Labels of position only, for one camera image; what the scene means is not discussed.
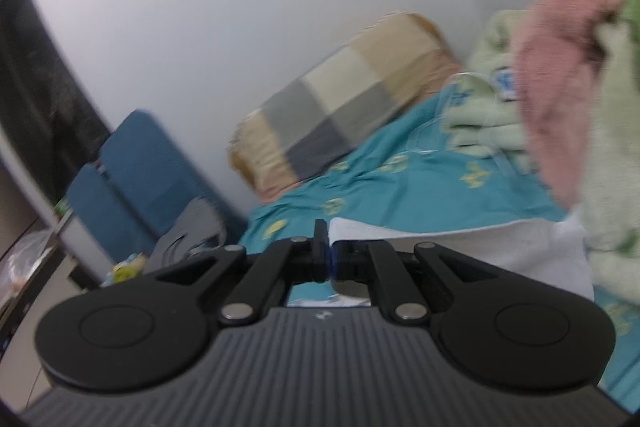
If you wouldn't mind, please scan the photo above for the white charging cable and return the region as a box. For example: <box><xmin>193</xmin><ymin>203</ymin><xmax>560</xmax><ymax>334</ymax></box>
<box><xmin>409</xmin><ymin>70</ymin><xmax>522</xmax><ymax>178</ymax></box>

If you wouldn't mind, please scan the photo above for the teal patterned bed sheet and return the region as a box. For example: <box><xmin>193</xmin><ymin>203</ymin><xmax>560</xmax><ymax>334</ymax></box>
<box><xmin>240</xmin><ymin>98</ymin><xmax>639</xmax><ymax>411</ymax></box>

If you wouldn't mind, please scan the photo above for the black cable on chair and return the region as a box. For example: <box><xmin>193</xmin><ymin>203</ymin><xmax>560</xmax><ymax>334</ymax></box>
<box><xmin>164</xmin><ymin>225</ymin><xmax>227</xmax><ymax>263</ymax></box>

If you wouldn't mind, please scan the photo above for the white desk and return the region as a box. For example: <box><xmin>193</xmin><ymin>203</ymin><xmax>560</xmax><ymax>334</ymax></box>
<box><xmin>0</xmin><ymin>126</ymin><xmax>87</xmax><ymax>338</ymax></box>

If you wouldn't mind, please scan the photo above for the grey cloth on chair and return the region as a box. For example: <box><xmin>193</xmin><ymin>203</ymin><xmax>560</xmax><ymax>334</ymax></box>
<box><xmin>145</xmin><ymin>198</ymin><xmax>227</xmax><ymax>271</ymax></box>

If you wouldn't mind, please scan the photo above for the white t-shirt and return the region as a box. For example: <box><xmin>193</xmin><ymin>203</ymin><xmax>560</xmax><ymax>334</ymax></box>
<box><xmin>329</xmin><ymin>212</ymin><xmax>594</xmax><ymax>300</ymax></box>

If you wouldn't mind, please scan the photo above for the blue covered chair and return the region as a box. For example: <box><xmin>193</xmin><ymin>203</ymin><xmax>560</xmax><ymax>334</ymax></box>
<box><xmin>66</xmin><ymin>109</ymin><xmax>247</xmax><ymax>267</ymax></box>

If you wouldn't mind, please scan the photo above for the green fleece blanket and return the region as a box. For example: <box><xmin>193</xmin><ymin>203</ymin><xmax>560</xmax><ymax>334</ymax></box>
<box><xmin>442</xmin><ymin>10</ymin><xmax>639</xmax><ymax>303</ymax></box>

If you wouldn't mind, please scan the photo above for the plush toy on chair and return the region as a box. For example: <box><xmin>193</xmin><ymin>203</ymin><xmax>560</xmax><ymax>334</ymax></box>
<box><xmin>101</xmin><ymin>254</ymin><xmax>148</xmax><ymax>287</ymax></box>

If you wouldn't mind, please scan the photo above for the silver plastic bag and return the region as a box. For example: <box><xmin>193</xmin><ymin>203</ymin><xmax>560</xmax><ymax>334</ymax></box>
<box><xmin>0</xmin><ymin>230</ymin><xmax>52</xmax><ymax>306</ymax></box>

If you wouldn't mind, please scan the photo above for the plaid pillow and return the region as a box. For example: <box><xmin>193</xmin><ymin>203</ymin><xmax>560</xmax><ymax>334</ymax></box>
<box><xmin>228</xmin><ymin>13</ymin><xmax>461</xmax><ymax>202</ymax></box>

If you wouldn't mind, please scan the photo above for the dark window grille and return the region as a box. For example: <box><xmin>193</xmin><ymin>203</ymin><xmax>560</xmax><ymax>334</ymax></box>
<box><xmin>1</xmin><ymin>0</ymin><xmax>110</xmax><ymax>205</ymax></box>

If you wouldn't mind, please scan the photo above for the pink fleece blanket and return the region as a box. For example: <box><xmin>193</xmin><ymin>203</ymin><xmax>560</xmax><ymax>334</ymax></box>
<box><xmin>511</xmin><ymin>0</ymin><xmax>626</xmax><ymax>208</ymax></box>

